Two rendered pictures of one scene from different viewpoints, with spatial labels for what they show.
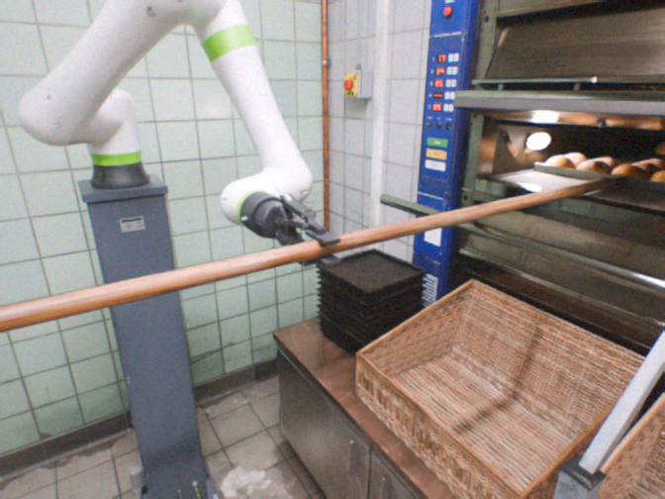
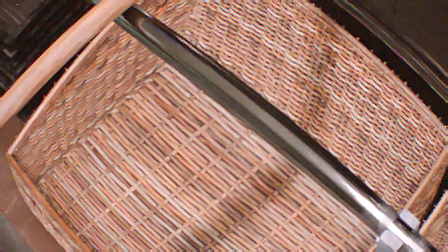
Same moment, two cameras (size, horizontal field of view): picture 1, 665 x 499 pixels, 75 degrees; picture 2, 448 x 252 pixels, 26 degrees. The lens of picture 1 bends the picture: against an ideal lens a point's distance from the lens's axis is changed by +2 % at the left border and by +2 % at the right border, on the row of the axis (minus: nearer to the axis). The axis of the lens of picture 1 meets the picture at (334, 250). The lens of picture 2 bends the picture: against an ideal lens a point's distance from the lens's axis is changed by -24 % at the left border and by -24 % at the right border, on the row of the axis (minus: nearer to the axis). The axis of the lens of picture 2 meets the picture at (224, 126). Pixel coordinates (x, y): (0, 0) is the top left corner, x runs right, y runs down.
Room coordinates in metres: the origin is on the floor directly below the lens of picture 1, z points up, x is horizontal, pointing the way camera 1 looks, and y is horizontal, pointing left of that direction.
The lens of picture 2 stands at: (0.14, -0.30, 2.08)
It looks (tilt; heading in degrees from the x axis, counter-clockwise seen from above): 57 degrees down; 352
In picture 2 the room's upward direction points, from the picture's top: 5 degrees counter-clockwise
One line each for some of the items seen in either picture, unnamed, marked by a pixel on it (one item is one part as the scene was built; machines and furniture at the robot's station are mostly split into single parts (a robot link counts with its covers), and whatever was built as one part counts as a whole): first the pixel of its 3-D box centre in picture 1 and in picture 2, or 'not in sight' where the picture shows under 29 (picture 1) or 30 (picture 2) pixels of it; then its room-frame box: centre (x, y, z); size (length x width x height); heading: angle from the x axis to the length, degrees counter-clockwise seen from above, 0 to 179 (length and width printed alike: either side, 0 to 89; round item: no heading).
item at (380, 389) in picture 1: (486, 380); (223, 182); (0.94, -0.41, 0.72); 0.56 x 0.49 x 0.28; 32
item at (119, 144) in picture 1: (107, 126); not in sight; (1.17, 0.60, 1.36); 0.16 x 0.13 x 0.19; 164
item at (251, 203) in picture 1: (267, 214); not in sight; (0.88, 0.14, 1.20); 0.12 x 0.06 x 0.09; 124
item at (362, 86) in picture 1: (357, 84); not in sight; (1.83, -0.09, 1.46); 0.10 x 0.07 x 0.10; 33
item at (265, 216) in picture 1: (281, 223); not in sight; (0.82, 0.11, 1.20); 0.09 x 0.07 x 0.08; 34
